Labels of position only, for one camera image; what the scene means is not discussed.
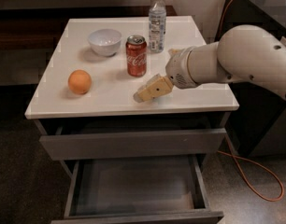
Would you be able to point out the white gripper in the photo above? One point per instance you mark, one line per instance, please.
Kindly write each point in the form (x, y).
(178, 67)

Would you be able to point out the red coke can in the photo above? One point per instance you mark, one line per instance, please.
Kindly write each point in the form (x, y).
(136, 55)

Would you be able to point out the grey drawer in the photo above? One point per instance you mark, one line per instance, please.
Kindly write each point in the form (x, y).
(154, 190)
(132, 144)

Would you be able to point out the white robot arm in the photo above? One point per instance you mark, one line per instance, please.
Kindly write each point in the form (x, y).
(245, 53)

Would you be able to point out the white-topped grey drawer cabinet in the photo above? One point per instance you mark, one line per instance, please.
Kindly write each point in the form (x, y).
(109, 106)

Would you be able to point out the grey top drawer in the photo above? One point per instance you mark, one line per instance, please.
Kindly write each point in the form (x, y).
(132, 144)

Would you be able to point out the clear plastic water bottle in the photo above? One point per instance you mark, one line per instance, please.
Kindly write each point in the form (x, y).
(157, 18)

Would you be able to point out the white bowl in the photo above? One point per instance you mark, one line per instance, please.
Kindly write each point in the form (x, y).
(105, 42)

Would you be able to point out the orange fruit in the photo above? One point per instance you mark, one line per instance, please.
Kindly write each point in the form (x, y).
(79, 82)

